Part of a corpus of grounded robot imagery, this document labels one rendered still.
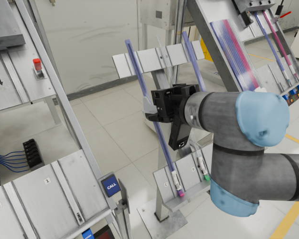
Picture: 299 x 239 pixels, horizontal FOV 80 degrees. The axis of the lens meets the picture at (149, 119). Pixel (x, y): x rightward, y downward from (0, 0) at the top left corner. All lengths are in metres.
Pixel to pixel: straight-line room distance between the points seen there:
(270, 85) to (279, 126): 0.98
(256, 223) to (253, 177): 1.21
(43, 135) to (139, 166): 0.82
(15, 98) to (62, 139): 0.45
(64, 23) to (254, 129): 2.21
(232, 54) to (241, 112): 0.82
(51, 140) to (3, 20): 0.58
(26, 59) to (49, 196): 0.39
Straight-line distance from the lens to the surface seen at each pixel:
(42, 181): 0.57
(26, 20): 0.69
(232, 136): 0.28
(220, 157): 0.30
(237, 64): 1.07
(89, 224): 0.58
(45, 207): 0.58
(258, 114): 0.26
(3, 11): 0.65
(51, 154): 0.95
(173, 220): 1.35
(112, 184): 0.54
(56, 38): 2.32
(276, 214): 1.62
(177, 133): 0.41
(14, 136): 1.15
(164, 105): 0.40
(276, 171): 0.33
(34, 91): 0.60
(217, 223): 1.41
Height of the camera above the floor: 1.25
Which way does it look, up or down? 38 degrees down
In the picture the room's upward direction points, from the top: straight up
